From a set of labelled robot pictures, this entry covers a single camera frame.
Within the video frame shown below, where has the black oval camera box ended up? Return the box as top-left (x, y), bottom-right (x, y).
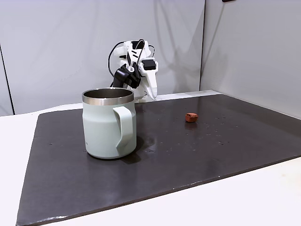
top-left (113, 65), bottom-right (142, 89)

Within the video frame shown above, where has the black table mat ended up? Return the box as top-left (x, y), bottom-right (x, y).
top-left (16, 94), bottom-right (301, 226)

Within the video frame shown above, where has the small red cube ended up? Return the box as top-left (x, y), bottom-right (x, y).
top-left (185, 112), bottom-right (198, 123)

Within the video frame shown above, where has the black camera cable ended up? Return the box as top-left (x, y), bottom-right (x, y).
top-left (107, 41), bottom-right (125, 80)

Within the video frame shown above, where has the pale green steel mug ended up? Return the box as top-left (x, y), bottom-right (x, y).
top-left (81, 87), bottom-right (137, 159)

